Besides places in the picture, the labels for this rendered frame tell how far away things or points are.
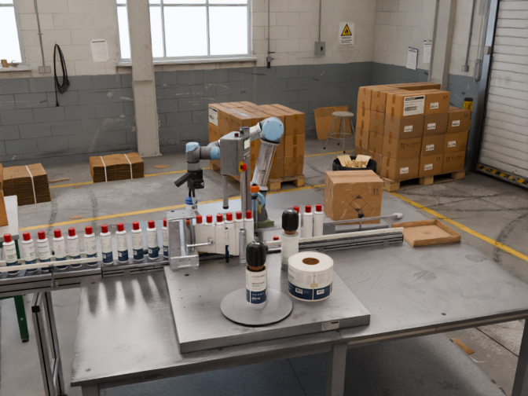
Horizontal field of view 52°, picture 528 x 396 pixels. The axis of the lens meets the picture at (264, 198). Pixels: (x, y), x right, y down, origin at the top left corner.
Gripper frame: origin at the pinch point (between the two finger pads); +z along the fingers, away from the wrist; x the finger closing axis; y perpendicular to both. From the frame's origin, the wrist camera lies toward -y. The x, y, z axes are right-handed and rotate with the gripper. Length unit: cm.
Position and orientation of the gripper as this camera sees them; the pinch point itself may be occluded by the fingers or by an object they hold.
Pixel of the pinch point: (191, 201)
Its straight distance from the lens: 326.1
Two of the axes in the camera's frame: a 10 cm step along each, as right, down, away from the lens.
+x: -4.1, -3.0, 8.6
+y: 9.1, -1.3, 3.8
